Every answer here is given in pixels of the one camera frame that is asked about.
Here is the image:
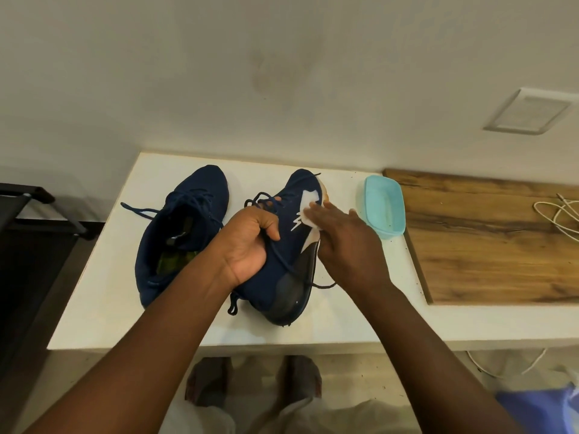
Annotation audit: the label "light blue plastic container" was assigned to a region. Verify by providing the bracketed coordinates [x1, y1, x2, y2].
[363, 174, 407, 241]

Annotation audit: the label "white wall switch plate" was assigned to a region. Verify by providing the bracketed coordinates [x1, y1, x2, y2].
[482, 87, 579, 136]

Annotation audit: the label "white floor cable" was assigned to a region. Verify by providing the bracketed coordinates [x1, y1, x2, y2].
[466, 347, 548, 380]

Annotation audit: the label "beige cleaning cloth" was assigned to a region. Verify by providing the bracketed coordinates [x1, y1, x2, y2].
[299, 199, 327, 234]

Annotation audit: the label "black shoe rack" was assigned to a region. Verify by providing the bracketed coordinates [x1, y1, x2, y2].
[0, 183, 98, 385]

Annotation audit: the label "person's right foot grey sock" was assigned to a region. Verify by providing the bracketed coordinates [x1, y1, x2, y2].
[276, 355, 323, 403]

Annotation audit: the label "person's left foot grey sock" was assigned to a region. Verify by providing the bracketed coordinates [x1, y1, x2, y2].
[184, 356, 232, 408]

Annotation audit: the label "person's foot grey sock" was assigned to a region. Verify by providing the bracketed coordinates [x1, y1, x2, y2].
[184, 356, 232, 408]
[276, 355, 323, 403]

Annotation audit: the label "white shorts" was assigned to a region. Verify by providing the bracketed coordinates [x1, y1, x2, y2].
[158, 386, 422, 434]

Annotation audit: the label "coiled white charging cable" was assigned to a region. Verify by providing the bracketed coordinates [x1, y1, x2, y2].
[533, 193, 579, 242]

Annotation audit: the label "brown wooden board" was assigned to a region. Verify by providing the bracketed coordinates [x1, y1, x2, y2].
[382, 168, 579, 306]

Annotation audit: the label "person's left forearm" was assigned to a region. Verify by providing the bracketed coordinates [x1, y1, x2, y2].
[22, 262, 243, 434]

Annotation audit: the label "person's right forearm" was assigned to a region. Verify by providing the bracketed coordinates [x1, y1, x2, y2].
[355, 275, 525, 434]

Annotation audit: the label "person's left hand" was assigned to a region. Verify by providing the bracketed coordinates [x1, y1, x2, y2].
[215, 197, 283, 290]

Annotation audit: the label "person's right hand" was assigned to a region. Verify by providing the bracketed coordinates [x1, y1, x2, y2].
[300, 201, 393, 297]

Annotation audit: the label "blue plastic bag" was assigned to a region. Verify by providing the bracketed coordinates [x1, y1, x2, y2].
[495, 386, 579, 434]

